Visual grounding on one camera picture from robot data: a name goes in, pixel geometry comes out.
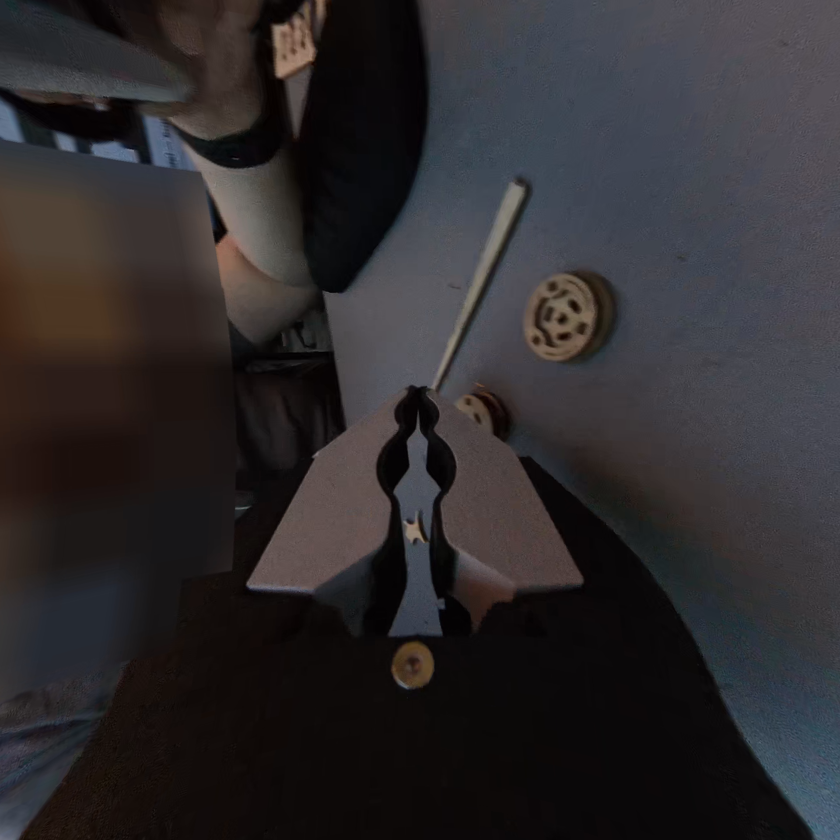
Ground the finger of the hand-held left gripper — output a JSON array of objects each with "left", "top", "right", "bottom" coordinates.
[{"left": 0, "top": 10, "right": 193, "bottom": 106}]

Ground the thin wooden stick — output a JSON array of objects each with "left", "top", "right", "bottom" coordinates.
[{"left": 430, "top": 180, "right": 529, "bottom": 393}]

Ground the black wrist rest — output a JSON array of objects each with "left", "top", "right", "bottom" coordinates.
[{"left": 298, "top": 0, "right": 429, "bottom": 294}]

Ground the wooden wheel disc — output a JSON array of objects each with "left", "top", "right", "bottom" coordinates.
[
  {"left": 456, "top": 392, "right": 509, "bottom": 441},
  {"left": 525, "top": 270, "right": 616, "bottom": 363}
]

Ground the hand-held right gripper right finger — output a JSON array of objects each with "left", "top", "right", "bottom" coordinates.
[{"left": 420, "top": 387, "right": 585, "bottom": 634}]

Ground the black wristband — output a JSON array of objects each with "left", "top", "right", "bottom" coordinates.
[{"left": 177, "top": 112, "right": 284, "bottom": 170}]

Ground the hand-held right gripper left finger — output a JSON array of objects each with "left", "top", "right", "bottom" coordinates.
[{"left": 248, "top": 387, "right": 421, "bottom": 634}]

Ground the person's left hand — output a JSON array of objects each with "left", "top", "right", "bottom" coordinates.
[{"left": 157, "top": 0, "right": 280, "bottom": 142}]

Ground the grey desk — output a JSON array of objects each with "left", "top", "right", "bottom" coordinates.
[{"left": 322, "top": 0, "right": 840, "bottom": 840}]

